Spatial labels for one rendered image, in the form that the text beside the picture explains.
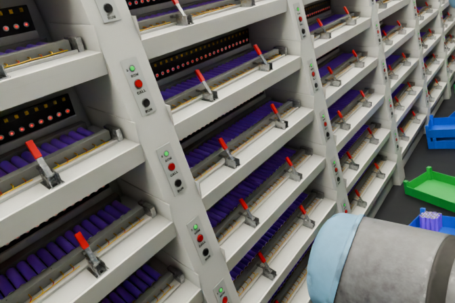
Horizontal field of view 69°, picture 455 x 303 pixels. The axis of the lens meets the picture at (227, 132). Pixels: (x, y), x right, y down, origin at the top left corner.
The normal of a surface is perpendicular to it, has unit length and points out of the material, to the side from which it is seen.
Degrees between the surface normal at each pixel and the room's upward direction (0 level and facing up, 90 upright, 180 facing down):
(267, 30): 90
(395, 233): 5
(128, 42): 90
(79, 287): 15
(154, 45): 105
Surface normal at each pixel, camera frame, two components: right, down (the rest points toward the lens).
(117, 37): 0.71, -0.01
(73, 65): 0.77, 0.22
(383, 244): -0.44, -0.80
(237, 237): -0.11, -0.88
